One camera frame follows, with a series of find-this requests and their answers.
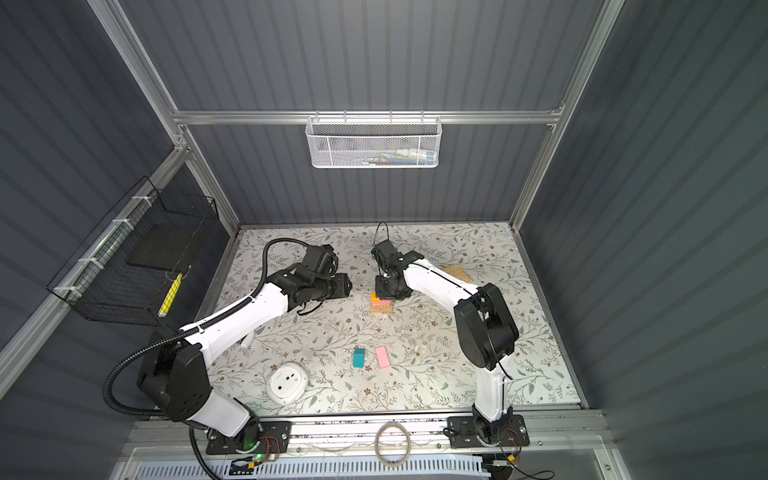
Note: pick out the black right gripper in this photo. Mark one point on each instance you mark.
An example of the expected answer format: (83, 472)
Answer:
(380, 279)

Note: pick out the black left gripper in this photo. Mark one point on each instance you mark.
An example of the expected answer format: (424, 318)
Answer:
(342, 285)

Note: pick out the arched natural wood block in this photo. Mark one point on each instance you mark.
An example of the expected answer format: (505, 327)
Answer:
(381, 308)

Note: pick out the light pink wood block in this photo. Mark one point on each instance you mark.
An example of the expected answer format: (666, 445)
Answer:
(382, 357)

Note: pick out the teal wood block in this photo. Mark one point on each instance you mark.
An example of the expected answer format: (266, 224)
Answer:
(359, 358)

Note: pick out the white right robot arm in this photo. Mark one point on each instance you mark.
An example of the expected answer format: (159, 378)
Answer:
(486, 330)

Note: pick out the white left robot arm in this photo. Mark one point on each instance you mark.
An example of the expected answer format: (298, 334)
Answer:
(174, 376)

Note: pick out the yellow calculator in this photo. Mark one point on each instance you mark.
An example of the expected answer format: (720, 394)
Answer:
(458, 272)

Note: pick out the white round smart speaker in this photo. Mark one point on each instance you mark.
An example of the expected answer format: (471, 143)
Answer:
(287, 384)

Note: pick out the roll of clear tape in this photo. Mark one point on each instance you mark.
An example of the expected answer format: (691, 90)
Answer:
(392, 445)

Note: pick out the yellow green marker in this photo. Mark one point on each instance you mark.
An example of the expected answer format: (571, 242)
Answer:
(170, 296)

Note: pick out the white wire mesh basket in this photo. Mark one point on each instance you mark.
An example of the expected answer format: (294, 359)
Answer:
(388, 145)

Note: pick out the black wire basket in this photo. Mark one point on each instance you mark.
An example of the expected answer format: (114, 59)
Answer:
(124, 275)

